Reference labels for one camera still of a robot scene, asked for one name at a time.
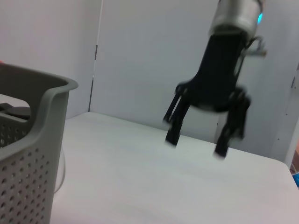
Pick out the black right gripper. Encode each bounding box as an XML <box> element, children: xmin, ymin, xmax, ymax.
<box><xmin>163</xmin><ymin>32</ymin><xmax>252</xmax><ymax>157</ymax></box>

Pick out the grey-green perforated storage bin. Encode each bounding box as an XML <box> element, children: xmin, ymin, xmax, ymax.
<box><xmin>0</xmin><ymin>63</ymin><xmax>79</xmax><ymax>224</ymax></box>

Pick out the right arm cable silver plug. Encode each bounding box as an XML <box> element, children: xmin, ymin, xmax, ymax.
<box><xmin>244</xmin><ymin>36</ymin><xmax>267</xmax><ymax>57</ymax></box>

